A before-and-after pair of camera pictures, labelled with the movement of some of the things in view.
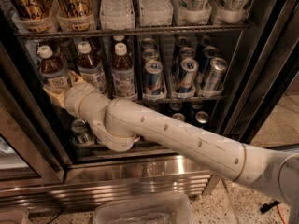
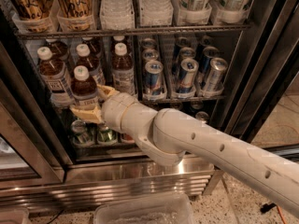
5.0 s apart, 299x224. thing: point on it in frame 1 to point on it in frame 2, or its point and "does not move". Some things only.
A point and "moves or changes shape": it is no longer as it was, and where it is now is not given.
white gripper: x=72 y=101 to x=116 y=110
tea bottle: x=53 y=72 does not move
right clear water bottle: x=155 y=6 does not move
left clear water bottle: x=116 y=11 does not move
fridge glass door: x=268 y=60 does not move
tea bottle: x=91 y=67 moves or changes shape
